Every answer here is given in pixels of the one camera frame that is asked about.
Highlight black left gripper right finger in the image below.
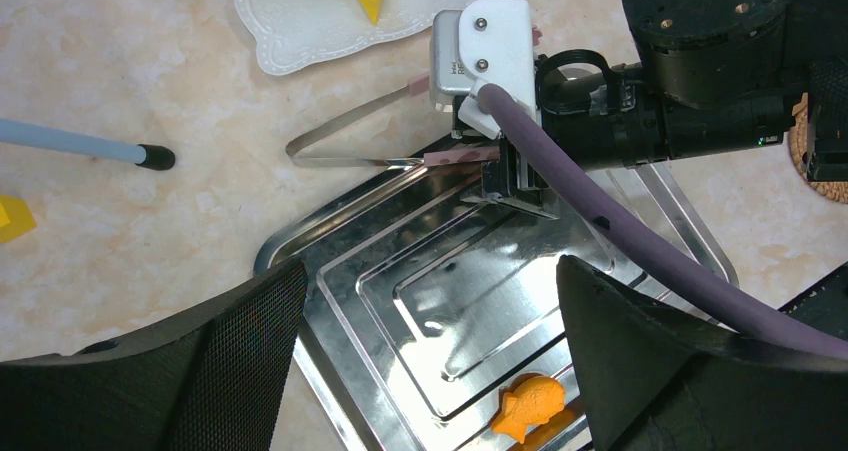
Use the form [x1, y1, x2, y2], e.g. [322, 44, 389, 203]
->
[556, 256, 847, 450]

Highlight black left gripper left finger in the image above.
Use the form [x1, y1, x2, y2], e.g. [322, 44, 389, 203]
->
[1, 258, 309, 450]

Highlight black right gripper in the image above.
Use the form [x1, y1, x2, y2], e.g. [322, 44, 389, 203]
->
[460, 50, 795, 220]

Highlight metal tongs with pink tips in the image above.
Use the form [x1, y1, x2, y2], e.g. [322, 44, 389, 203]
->
[279, 71, 499, 169]

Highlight orange fish cake lower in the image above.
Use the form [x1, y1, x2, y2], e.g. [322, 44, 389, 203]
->
[490, 376, 566, 444]

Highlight stainless steel tray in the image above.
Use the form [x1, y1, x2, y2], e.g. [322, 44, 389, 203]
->
[253, 144, 740, 451]

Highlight light blue music stand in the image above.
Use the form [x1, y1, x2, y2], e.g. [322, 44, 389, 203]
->
[1, 119, 176, 171]

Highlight yellow toy block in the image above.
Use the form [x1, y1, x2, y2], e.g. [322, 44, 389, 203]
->
[0, 195, 37, 243]

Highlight white three-tier dessert stand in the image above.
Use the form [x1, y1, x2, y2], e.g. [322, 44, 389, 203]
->
[222, 0, 529, 78]

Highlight woven coaster front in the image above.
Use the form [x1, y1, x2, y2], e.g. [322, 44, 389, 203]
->
[786, 93, 848, 205]

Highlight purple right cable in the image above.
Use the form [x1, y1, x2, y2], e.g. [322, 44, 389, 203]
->
[475, 82, 848, 362]

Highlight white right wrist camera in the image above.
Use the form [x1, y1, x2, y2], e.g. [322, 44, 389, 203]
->
[429, 0, 537, 140]

